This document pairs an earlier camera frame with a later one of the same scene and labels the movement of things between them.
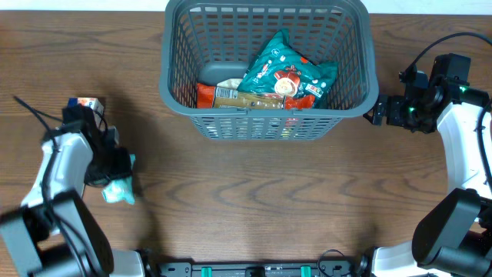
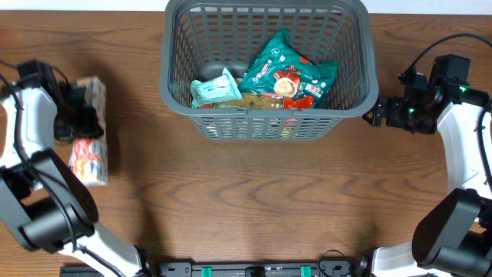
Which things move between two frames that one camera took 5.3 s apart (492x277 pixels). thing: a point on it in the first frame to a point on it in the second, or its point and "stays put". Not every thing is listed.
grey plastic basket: x=204 y=41 stays put
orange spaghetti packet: x=208 y=96 stays put
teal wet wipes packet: x=122 y=188 to x=223 y=88
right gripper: x=383 y=110 stays put
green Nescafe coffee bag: x=277 y=69 stays put
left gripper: x=116 y=169 to x=81 y=114
